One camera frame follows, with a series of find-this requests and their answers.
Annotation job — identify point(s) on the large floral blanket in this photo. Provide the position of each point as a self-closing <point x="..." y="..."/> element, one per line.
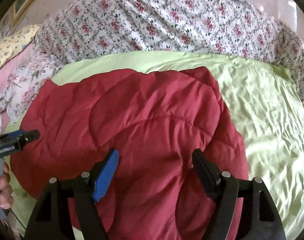
<point x="24" y="83"/>

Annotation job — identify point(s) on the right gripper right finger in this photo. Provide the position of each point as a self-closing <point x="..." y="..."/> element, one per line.
<point x="259" y="216"/>

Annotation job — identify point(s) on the rose pattern white quilt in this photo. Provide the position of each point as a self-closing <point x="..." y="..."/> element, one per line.
<point x="87" y="29"/>

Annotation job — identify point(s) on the person left hand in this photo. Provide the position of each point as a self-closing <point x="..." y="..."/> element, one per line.
<point x="6" y="199"/>

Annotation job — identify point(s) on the light green bed sheet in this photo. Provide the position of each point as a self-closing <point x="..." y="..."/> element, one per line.
<point x="264" y="107"/>

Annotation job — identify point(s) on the red puffer jacket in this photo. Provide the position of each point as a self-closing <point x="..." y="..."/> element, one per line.
<point x="155" y="121"/>

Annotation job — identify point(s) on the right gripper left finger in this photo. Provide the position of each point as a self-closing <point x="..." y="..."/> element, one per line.
<point x="50" y="218"/>

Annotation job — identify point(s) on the yellow floral pillow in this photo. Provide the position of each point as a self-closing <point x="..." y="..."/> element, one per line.
<point x="14" y="44"/>

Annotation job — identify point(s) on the gold framed picture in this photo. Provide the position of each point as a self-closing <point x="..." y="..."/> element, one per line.
<point x="21" y="0"/>

